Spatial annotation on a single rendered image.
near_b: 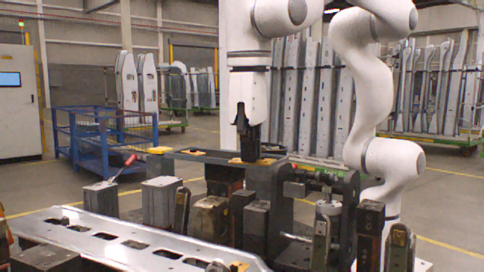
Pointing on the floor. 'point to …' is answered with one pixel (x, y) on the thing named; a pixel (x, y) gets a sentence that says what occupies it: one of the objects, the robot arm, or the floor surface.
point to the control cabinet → (19, 104)
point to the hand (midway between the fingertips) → (250, 149)
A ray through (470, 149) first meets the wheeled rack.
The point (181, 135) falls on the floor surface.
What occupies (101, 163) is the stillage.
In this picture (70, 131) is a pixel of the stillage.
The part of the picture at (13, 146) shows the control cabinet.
